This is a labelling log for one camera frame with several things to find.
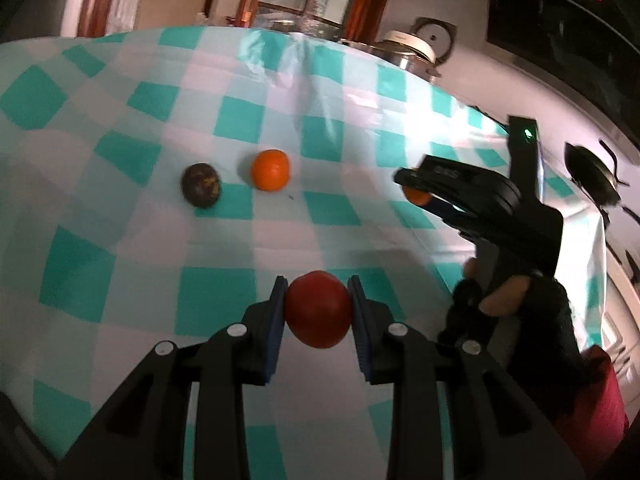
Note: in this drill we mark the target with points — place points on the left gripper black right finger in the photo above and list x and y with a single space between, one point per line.
456 413

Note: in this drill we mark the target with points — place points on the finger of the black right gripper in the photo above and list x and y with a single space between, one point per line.
456 181
465 212

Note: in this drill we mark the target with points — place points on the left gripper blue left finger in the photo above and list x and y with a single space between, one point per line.
140 431

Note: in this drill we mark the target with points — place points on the orange tangerine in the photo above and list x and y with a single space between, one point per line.
416 197
270 171

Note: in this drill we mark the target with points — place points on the right hand in glove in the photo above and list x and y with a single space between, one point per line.
526 325

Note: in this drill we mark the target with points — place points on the black wok pan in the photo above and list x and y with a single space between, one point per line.
592 175

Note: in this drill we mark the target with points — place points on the steel rice cooker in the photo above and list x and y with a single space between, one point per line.
423 49

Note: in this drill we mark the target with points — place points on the black kitchen hood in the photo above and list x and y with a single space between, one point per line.
587 44

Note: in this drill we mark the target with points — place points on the teal checkered tablecloth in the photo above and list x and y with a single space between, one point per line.
101 256

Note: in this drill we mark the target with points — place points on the dark passion fruit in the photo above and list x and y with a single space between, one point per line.
200 185

